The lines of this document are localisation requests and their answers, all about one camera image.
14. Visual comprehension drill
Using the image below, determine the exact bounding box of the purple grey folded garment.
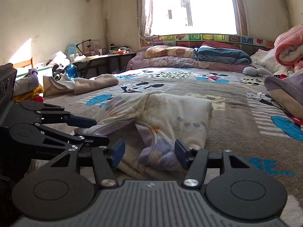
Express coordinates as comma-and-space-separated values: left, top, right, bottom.
13, 69, 40, 96

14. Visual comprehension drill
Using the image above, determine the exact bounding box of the grey plush toy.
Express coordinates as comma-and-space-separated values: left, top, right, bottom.
242, 67, 273, 77

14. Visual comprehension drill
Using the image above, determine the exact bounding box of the pink rolled quilt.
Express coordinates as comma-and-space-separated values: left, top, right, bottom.
274, 24, 303, 73

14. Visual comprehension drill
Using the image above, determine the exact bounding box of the colourful alphabet foam mat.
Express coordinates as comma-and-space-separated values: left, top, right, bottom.
140, 34, 274, 55

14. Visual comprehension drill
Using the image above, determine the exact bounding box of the cream quilt under pink one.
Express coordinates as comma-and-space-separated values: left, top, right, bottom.
251, 49, 288, 75

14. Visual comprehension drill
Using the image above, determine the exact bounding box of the blue folded duvet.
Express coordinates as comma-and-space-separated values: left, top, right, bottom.
193, 46, 252, 65

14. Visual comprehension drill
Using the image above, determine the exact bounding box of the window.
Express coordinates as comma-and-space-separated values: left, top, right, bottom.
137, 0, 248, 41

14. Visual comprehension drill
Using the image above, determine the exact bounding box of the dark cluttered desk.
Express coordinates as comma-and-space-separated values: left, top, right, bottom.
73, 53, 136, 79

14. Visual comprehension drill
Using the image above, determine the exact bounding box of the purple and cream garment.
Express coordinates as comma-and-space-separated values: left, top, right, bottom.
263, 70, 302, 119

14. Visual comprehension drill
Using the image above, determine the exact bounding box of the purple floral quilt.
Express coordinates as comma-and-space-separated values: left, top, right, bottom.
126, 52, 251, 72

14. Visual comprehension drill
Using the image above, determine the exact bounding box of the yellow folded garment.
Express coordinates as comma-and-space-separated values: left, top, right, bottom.
12, 85, 44, 103

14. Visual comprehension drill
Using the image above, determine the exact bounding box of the yellow patterned pillow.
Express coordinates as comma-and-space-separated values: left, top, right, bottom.
144, 45, 195, 58

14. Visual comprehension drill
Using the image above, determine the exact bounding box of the Mickey Mouse bed blanket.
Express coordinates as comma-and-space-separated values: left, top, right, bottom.
44, 68, 302, 226

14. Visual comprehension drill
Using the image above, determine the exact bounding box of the beige folded fleece blanket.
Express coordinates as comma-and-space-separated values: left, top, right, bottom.
74, 74, 119, 95

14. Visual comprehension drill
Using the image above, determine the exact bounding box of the white floral quilted garment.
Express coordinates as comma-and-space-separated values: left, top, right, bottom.
75, 92, 213, 180

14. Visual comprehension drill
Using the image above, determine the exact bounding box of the white brown patterned garment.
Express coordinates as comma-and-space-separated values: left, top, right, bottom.
43, 76, 75, 97

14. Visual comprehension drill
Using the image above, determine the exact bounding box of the red folded garment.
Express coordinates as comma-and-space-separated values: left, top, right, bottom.
32, 96, 44, 103

